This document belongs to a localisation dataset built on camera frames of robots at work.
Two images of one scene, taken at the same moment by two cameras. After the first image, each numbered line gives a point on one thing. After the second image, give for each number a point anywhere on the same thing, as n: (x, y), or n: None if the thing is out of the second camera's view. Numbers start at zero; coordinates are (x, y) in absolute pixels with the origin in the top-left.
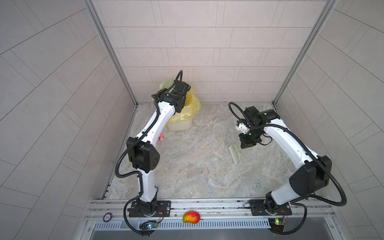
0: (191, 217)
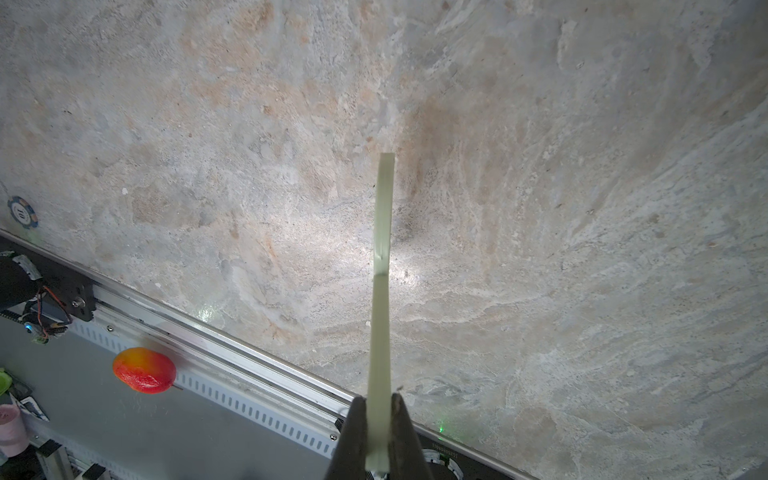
0: (144, 370)
